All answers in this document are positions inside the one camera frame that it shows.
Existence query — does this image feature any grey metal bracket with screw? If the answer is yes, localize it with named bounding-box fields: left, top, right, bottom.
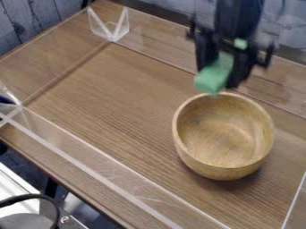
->
left=40, top=202, right=89, bottom=229

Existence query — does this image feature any brown wooden bowl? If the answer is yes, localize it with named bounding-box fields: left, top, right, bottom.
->
left=172, top=92, right=275, bottom=181

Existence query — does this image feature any green rectangular block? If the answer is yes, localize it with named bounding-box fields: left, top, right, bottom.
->
left=194, top=38, right=248, bottom=98

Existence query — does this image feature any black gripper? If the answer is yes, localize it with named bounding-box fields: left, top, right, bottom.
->
left=187, top=17, right=276, bottom=89

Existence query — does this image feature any clear acrylic barrier wall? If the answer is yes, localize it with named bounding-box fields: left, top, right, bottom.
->
left=0, top=86, right=231, bottom=229

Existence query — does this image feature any clear acrylic corner bracket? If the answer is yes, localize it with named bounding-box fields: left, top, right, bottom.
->
left=85, top=7, right=129, bottom=42

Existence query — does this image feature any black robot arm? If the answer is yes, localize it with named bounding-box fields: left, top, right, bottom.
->
left=187, top=0, right=276, bottom=95

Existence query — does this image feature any black cable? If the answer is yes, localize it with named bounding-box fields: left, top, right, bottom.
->
left=0, top=193, right=61, bottom=229

